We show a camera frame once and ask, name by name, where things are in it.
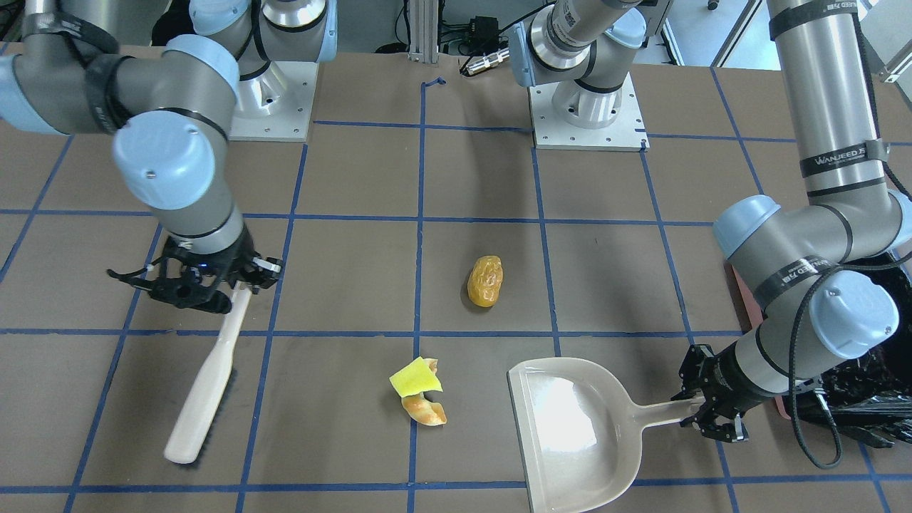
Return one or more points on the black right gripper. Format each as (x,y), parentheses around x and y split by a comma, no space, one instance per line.
(229,264)

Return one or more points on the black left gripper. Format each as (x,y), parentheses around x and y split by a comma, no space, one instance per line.
(728,380)

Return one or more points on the beige plastic dustpan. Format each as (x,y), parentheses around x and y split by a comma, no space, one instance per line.
(581,434)

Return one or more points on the beige hand brush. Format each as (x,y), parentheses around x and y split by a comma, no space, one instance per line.
(202,402)

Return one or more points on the orange peel scrap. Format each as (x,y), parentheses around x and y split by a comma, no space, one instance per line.
(423,411)

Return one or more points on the yellow ball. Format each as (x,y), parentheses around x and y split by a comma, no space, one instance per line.
(485,281)

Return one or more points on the yellow sponge piece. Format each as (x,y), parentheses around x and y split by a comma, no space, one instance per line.
(419,376)

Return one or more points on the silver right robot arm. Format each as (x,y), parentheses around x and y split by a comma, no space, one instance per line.
(170,119)

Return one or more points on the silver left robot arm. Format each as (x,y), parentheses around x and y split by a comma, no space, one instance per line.
(852,213)

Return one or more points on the bin with black bag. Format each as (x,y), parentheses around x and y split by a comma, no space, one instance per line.
(855,385)

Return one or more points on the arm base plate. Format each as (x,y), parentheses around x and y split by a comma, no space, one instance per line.
(567,117)
(276,105)

